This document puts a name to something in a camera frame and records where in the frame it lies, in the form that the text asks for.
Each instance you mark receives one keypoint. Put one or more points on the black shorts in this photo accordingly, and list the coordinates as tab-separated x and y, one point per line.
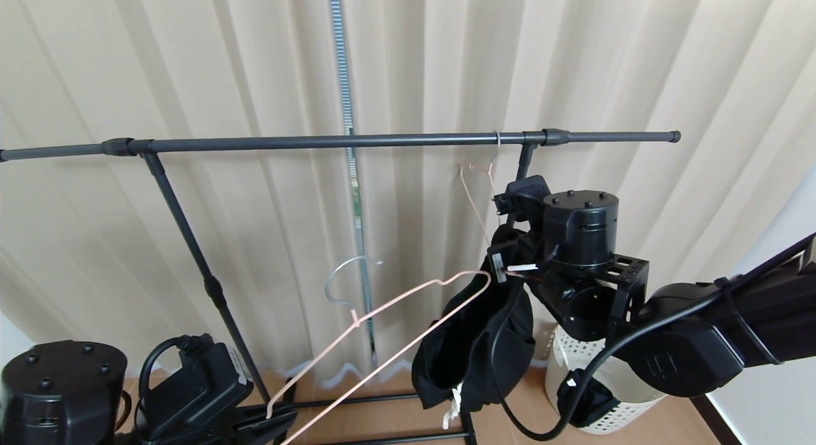
472	362

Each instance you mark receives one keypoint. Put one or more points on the pink clothes hanger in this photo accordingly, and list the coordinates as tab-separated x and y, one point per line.
475	209
408	298

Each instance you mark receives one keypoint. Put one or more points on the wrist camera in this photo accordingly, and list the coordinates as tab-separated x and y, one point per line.
523	196
191	381

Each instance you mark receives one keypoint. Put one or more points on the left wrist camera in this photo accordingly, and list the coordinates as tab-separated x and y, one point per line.
191	381

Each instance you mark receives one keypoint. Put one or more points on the white laundry basket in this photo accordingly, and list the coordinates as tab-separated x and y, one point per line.
628	394

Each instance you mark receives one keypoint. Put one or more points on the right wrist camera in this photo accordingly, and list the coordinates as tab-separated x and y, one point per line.
523	196

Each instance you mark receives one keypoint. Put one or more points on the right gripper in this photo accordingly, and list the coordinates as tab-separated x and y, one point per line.
580	311

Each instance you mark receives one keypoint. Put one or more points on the black clothes rack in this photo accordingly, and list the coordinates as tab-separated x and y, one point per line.
255	143

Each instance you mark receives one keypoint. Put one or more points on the black garment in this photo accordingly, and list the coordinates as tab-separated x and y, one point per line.
596	403

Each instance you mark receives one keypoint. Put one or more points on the beige curtain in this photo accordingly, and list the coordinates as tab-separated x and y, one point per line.
637	62

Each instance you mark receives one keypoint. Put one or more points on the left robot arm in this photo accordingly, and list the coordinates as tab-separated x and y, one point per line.
57	394

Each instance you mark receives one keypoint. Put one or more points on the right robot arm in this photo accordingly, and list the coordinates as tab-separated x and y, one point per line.
688	356

